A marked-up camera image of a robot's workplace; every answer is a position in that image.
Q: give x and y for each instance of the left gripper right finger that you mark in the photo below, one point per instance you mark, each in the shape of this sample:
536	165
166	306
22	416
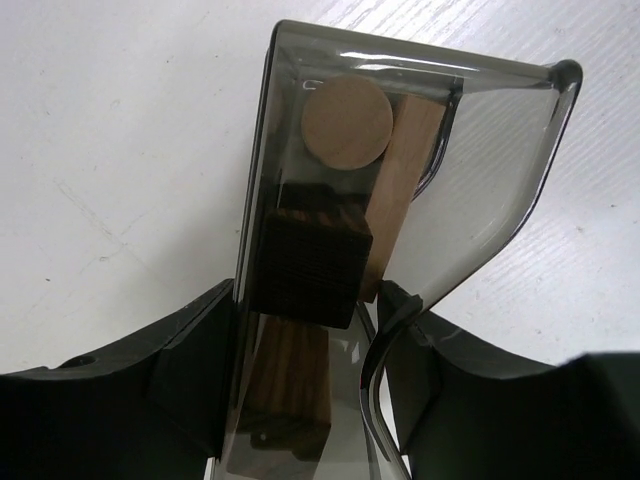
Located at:
467	409

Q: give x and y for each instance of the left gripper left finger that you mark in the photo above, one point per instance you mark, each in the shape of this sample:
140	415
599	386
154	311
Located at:
151	405

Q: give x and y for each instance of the striped brown wood block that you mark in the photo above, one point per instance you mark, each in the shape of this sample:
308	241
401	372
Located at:
287	405

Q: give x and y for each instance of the dark wood cube block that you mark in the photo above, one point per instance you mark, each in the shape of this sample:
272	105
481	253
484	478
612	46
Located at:
310	265

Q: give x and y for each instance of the smoky transparent plastic bin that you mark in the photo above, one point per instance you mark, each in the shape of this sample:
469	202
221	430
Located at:
497	142

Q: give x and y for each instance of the light wood rectangular block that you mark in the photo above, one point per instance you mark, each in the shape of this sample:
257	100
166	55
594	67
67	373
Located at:
416	126

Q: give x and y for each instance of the light wood cylinder block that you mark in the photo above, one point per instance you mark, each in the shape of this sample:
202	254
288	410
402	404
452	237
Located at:
347	122

